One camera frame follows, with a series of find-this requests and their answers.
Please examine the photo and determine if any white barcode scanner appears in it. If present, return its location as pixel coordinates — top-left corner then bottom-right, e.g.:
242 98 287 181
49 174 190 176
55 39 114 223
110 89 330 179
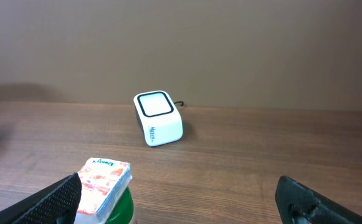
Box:
133 90 183 147

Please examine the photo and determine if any green lid round container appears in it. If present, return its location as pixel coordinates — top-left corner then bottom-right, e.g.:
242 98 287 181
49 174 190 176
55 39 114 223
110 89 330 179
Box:
105 187 137 224

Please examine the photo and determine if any orange Kleenex tissue pack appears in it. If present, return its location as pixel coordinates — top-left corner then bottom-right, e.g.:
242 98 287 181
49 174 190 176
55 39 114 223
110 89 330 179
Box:
75 157 132 224

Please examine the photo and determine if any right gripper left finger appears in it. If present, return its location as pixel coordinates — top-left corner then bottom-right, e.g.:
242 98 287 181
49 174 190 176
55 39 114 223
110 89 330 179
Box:
0 172 82 224

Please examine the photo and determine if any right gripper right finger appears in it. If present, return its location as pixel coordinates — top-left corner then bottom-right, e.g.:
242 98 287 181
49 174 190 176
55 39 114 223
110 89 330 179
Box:
275 175 362 224

